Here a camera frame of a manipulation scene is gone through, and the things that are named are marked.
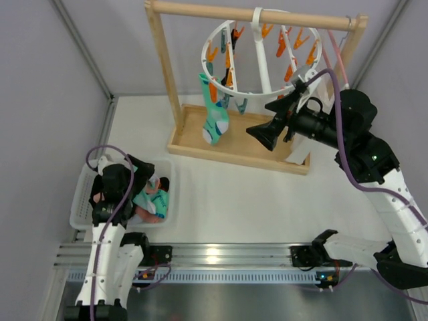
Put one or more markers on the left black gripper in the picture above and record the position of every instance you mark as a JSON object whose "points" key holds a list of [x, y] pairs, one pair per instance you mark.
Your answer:
{"points": [[141, 170]]}

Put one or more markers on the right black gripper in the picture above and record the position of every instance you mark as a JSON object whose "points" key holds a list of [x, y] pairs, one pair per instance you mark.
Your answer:
{"points": [[287, 120]]}

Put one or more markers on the mint green sock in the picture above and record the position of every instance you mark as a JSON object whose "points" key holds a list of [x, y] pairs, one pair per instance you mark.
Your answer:
{"points": [[217, 120], [153, 200]]}

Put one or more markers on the pink sock front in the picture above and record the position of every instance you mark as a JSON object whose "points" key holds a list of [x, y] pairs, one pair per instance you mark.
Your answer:
{"points": [[143, 216]]}

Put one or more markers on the pink sock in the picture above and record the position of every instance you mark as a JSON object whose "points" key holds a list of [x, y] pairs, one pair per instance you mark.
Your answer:
{"points": [[98, 197], [143, 216]]}

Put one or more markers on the black patterned sock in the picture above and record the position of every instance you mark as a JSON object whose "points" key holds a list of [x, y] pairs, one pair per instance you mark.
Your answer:
{"points": [[228, 41]]}

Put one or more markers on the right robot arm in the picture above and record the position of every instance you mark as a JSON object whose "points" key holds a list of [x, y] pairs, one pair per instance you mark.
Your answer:
{"points": [[370, 166]]}

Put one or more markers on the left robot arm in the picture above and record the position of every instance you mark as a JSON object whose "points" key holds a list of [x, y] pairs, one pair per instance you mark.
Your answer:
{"points": [[115, 253]]}

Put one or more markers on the black red argyle sock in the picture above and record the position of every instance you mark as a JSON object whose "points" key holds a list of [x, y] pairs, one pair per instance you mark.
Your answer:
{"points": [[164, 184]]}

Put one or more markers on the white cloth garment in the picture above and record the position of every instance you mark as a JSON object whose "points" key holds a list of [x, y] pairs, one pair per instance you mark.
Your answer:
{"points": [[302, 146]]}

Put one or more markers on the white plastic basket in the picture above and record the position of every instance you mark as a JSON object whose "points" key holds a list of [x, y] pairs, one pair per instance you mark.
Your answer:
{"points": [[81, 210]]}

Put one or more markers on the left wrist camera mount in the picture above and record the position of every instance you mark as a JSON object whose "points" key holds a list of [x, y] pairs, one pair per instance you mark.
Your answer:
{"points": [[103, 162]]}

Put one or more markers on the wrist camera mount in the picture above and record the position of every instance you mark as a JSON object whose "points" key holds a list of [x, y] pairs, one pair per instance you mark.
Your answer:
{"points": [[103, 162], [302, 90]]}

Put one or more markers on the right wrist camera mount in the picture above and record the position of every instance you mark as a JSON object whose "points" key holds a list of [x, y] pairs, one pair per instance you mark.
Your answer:
{"points": [[302, 90]]}

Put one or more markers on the wooden clothes rack frame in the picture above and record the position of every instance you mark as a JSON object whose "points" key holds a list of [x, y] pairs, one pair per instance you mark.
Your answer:
{"points": [[236, 146]]}

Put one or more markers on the pink wire hanger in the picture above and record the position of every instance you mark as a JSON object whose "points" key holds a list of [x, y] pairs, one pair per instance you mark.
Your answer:
{"points": [[339, 59]]}

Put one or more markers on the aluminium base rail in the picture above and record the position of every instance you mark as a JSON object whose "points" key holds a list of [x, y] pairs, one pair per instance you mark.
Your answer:
{"points": [[226, 255]]}

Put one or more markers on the perforated cable duct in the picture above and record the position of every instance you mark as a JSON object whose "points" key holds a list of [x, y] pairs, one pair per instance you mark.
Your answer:
{"points": [[236, 277]]}

